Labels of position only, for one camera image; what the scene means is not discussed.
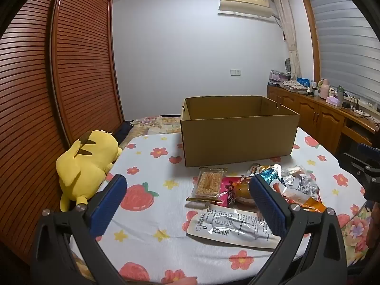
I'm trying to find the wooden louvered wardrobe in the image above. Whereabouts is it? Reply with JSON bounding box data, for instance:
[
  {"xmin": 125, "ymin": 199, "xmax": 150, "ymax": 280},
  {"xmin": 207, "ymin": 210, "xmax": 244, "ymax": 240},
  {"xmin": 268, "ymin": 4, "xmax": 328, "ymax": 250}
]
[{"xmin": 0, "ymin": 0, "xmax": 125, "ymax": 274}]

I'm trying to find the wooden sideboard cabinet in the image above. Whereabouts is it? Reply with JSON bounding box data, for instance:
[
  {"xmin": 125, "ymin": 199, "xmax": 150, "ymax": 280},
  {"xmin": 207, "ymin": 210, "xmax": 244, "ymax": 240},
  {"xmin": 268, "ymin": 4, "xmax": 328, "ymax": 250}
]
[{"xmin": 266, "ymin": 84, "xmax": 380, "ymax": 158}]

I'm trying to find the teal snack packet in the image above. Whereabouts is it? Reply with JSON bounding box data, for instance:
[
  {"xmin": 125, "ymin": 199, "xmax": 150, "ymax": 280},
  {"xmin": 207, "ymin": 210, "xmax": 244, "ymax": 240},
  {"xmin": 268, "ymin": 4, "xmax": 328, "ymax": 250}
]
[{"xmin": 258, "ymin": 168, "xmax": 282, "ymax": 189}]

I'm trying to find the clear cereal bar packet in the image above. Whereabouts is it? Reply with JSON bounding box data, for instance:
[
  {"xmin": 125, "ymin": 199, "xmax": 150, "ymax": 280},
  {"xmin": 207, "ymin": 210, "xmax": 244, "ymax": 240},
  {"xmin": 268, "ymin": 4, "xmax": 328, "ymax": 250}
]
[{"xmin": 186, "ymin": 166, "xmax": 228, "ymax": 204}]

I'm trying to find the pink packet with brown bun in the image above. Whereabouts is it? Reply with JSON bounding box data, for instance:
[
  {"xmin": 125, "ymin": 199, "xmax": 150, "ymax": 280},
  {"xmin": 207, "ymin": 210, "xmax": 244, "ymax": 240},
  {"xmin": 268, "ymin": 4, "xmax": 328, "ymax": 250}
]
[{"xmin": 218, "ymin": 176, "xmax": 259, "ymax": 208}]

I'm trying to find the floral quilt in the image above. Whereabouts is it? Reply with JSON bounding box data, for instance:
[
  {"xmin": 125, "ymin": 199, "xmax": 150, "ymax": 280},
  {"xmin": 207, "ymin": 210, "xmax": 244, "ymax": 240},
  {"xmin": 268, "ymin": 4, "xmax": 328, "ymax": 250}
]
[{"xmin": 126, "ymin": 116, "xmax": 373, "ymax": 266}]

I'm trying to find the folded patterned cloth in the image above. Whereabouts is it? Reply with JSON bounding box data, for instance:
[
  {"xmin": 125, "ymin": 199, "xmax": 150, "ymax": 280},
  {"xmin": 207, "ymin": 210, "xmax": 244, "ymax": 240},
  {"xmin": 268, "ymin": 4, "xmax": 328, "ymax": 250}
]
[{"xmin": 280, "ymin": 80, "xmax": 308, "ymax": 92}]

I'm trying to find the grey striped window blind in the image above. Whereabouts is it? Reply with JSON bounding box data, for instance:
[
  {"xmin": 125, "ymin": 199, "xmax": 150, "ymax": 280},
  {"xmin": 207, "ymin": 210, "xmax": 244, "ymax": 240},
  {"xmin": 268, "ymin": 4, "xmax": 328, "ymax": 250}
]
[{"xmin": 304, "ymin": 0, "xmax": 380, "ymax": 104}]

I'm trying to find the cream patterned curtain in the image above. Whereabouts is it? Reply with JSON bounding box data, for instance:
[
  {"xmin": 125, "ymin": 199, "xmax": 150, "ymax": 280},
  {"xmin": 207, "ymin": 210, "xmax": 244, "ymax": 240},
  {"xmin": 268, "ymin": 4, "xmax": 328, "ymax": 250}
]
[{"xmin": 272, "ymin": 0, "xmax": 302, "ymax": 81}]

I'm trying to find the pale pink snack packet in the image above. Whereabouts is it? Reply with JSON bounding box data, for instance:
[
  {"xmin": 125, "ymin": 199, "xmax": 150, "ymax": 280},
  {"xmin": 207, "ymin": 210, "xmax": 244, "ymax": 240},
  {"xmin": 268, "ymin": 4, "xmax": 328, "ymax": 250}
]
[{"xmin": 282, "ymin": 166, "xmax": 308, "ymax": 177}]

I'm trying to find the purple bag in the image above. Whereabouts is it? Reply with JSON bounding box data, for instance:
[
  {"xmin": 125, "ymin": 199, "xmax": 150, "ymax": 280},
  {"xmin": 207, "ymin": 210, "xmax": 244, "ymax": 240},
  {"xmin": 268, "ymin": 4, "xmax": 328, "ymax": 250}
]
[{"xmin": 269, "ymin": 70, "xmax": 290, "ymax": 84}]

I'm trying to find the white strawberry print blanket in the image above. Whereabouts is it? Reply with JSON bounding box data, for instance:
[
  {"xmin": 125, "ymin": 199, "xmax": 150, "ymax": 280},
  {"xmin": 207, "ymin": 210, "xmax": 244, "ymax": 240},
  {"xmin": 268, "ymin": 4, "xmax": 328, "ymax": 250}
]
[{"xmin": 70, "ymin": 126, "xmax": 367, "ymax": 284}]

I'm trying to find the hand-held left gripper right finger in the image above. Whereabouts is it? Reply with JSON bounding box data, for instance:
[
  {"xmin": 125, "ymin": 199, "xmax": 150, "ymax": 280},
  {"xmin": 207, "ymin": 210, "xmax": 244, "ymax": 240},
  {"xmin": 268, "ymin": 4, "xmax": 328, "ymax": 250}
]
[{"xmin": 249, "ymin": 175, "xmax": 348, "ymax": 285}]

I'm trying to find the beige wall air conditioner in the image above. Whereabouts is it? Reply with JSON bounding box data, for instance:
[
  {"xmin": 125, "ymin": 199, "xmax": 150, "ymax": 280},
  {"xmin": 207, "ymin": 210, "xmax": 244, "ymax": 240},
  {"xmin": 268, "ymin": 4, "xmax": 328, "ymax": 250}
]
[{"xmin": 219, "ymin": 0, "xmax": 274, "ymax": 18}]

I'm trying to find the wooden window frame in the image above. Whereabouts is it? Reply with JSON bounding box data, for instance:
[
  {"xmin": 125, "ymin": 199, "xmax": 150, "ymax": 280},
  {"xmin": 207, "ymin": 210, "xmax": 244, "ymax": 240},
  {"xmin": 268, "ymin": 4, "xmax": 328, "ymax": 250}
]
[{"xmin": 299, "ymin": 0, "xmax": 339, "ymax": 81}]

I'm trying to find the brown cardboard box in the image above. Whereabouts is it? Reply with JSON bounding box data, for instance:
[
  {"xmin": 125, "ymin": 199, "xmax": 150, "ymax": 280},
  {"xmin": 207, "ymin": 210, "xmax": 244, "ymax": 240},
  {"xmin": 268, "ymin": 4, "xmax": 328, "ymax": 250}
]
[{"xmin": 180, "ymin": 95, "xmax": 300, "ymax": 167}]

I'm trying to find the large white packet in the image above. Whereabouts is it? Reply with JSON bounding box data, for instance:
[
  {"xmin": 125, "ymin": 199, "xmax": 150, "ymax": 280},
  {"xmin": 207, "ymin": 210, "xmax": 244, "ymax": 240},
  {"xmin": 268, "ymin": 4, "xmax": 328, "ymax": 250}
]
[{"xmin": 186, "ymin": 205, "xmax": 281, "ymax": 249}]

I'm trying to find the yellow plush toy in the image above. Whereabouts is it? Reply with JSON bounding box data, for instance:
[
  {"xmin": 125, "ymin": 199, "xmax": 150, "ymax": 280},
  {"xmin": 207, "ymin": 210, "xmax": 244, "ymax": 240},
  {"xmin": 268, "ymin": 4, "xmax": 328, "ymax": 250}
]
[{"xmin": 56, "ymin": 130, "xmax": 123, "ymax": 212}]

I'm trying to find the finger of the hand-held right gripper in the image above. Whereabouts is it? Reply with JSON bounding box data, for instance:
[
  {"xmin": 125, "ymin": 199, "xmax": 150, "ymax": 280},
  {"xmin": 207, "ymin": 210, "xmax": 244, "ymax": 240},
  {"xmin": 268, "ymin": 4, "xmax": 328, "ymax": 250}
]
[
  {"xmin": 343, "ymin": 152, "xmax": 373, "ymax": 173},
  {"xmin": 357, "ymin": 142, "xmax": 380, "ymax": 156}
]

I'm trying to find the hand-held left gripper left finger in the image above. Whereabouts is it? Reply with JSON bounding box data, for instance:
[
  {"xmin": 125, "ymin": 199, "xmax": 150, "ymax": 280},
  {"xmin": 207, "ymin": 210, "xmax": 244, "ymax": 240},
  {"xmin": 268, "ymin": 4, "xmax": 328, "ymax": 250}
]
[{"xmin": 30, "ymin": 174, "xmax": 128, "ymax": 285}]

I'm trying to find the small brown orange packet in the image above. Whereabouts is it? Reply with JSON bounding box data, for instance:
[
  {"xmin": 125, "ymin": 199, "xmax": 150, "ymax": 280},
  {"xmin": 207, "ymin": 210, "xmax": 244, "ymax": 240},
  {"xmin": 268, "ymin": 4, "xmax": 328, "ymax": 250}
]
[{"xmin": 247, "ymin": 163, "xmax": 269, "ymax": 174}]

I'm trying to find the white red snack packet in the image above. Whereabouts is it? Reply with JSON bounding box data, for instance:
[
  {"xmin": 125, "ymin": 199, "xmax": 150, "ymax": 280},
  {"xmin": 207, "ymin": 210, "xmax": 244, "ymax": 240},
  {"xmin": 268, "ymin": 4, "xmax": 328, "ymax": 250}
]
[{"xmin": 272, "ymin": 182, "xmax": 293, "ymax": 199}]

